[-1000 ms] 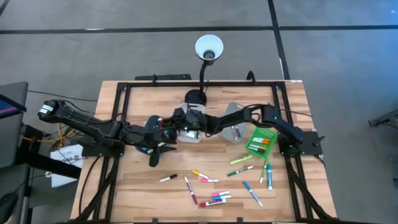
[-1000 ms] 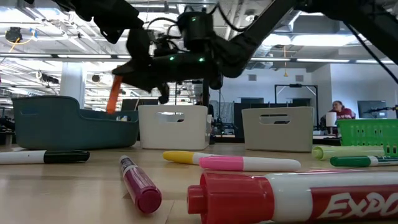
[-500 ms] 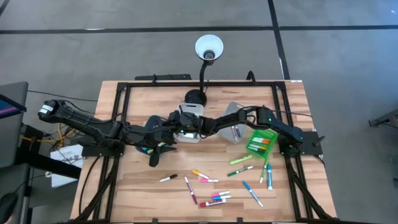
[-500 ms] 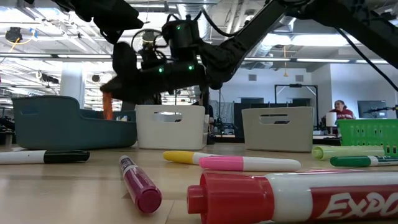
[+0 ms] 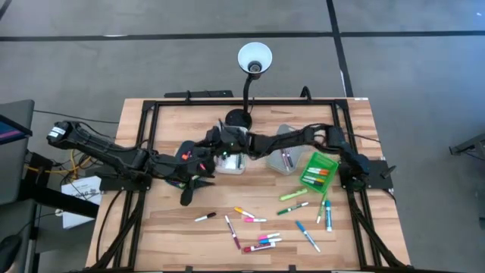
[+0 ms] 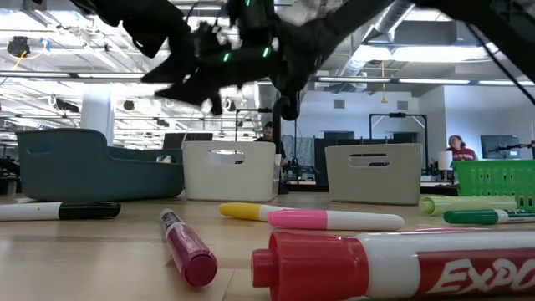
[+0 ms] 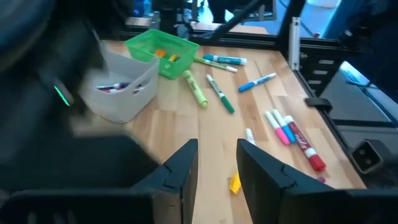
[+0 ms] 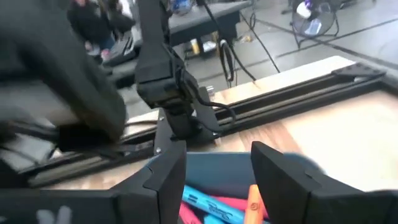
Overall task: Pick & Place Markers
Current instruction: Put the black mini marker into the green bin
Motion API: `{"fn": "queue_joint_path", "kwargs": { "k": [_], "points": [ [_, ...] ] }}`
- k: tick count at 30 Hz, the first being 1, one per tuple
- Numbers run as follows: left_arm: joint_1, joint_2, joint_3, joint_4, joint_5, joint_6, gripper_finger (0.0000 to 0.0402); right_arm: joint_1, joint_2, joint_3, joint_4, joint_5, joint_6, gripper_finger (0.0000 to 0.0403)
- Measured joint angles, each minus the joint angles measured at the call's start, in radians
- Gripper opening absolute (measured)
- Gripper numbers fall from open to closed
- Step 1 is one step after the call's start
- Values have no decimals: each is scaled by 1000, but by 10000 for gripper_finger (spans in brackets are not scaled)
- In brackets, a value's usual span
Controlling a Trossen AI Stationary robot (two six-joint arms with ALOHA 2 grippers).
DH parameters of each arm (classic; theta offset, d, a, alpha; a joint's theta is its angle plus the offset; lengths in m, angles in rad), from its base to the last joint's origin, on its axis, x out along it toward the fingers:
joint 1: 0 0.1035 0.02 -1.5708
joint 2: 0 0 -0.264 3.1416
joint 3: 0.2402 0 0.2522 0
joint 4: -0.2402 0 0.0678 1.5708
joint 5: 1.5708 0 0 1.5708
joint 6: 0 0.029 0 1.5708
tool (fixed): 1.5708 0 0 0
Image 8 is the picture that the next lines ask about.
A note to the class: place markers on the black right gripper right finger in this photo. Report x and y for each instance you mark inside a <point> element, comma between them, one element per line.
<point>311,208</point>

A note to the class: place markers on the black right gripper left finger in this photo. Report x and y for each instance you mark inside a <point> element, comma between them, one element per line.
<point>93,208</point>

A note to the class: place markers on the orange highlighter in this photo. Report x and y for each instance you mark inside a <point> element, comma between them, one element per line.
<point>253,205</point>

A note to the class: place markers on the teal highlighter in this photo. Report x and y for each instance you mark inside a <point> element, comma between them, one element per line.
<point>211,203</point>
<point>213,220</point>

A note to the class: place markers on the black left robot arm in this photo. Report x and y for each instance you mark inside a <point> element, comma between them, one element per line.
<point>161,74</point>

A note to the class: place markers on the teal plastic bin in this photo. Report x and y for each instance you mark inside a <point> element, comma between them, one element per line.
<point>217,171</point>

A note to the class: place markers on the person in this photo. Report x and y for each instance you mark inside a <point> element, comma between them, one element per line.
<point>90,25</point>

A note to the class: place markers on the black floor fan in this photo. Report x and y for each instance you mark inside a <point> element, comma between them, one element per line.
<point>326,25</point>

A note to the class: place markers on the grey top desk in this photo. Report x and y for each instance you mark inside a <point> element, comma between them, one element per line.
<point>202,18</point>

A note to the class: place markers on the black aluminium table frame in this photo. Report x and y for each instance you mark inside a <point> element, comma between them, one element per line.
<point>280,105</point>

